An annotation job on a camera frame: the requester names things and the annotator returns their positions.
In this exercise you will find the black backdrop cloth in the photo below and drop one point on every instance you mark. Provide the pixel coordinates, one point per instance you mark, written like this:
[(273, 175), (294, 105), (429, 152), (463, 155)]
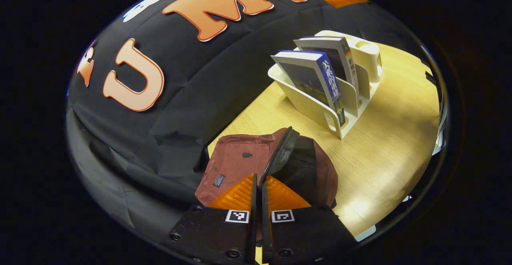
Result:
[(180, 89)]

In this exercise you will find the white bookshelf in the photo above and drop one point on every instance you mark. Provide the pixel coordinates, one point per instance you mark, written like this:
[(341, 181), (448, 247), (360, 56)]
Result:
[(312, 109)]

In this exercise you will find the maroon schoolbag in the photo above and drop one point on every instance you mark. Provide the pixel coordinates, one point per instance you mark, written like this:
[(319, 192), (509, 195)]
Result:
[(236, 165)]

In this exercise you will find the blue book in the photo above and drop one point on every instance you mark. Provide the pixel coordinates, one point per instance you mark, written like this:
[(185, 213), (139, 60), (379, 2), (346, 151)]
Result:
[(308, 77)]

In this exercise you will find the black portrait cover book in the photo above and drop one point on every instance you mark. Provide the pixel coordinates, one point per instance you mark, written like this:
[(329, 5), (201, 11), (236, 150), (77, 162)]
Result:
[(332, 55)]

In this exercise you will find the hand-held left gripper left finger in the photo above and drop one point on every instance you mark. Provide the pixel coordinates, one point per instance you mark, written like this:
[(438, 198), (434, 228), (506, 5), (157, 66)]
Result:
[(253, 217)]

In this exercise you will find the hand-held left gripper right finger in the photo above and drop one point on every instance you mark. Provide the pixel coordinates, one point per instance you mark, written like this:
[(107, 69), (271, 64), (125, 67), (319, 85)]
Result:
[(265, 221)]

